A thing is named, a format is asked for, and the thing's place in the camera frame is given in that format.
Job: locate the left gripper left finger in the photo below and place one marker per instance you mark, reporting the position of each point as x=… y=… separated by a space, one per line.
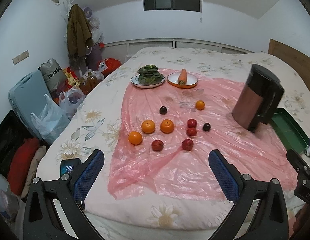
x=41 y=219

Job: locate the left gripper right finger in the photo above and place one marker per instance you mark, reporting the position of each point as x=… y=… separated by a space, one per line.
x=270 y=220

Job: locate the red apple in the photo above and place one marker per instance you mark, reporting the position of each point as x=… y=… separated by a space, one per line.
x=192 y=132
x=157 y=145
x=192 y=123
x=187 y=145

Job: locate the small orange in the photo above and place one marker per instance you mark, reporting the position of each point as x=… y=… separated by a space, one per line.
x=200 y=105

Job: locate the black smartphone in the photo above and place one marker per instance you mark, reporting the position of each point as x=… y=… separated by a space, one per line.
x=67 y=167

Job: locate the green tray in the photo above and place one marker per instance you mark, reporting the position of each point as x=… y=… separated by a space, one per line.
x=289 y=131

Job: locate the red pillow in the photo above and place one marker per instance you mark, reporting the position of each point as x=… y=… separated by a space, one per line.
x=20 y=165

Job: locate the clear plastic bag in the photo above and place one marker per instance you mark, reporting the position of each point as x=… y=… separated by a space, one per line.
x=51 y=121

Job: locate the floral bed quilt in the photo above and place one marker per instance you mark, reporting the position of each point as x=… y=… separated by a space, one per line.
x=97 y=124

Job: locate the white plastic bag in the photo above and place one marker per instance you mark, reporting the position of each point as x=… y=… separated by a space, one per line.
x=70 y=100

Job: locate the black brown kettle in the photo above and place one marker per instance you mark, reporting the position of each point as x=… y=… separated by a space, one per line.
x=259 y=98

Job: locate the light blue suitcase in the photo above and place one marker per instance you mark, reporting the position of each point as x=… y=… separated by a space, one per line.
x=28 y=96

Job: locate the pink plastic sheet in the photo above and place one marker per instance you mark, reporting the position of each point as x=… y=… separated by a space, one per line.
x=181 y=174

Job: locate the dark plum right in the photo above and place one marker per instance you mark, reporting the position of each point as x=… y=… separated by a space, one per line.
x=206 y=127

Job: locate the dark plum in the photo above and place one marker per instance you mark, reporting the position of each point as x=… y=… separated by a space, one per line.
x=206 y=127
x=163 y=110

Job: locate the grey packaging bag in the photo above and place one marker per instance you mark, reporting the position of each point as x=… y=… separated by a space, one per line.
x=53 y=74

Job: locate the wooden headboard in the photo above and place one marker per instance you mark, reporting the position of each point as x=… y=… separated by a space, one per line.
x=296 y=59

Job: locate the dark plum left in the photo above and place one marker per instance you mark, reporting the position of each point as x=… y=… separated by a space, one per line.
x=163 y=110

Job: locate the white plate with greens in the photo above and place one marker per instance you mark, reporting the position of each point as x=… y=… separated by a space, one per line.
x=140 y=81

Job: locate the red plastic bag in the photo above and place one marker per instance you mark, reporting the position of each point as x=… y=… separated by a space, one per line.
x=108 y=66

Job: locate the pile of green leaves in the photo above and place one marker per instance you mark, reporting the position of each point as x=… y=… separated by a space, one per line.
x=149 y=70

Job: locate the olive green jacket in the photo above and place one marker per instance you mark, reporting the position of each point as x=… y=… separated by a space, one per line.
x=78 y=33

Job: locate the orange rimmed plate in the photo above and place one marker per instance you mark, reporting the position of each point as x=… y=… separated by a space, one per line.
x=192 y=81

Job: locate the carrot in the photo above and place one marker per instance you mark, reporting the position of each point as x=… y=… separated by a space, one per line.
x=183 y=76

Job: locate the white coat rack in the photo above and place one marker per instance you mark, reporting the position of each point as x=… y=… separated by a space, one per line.
x=67 y=5

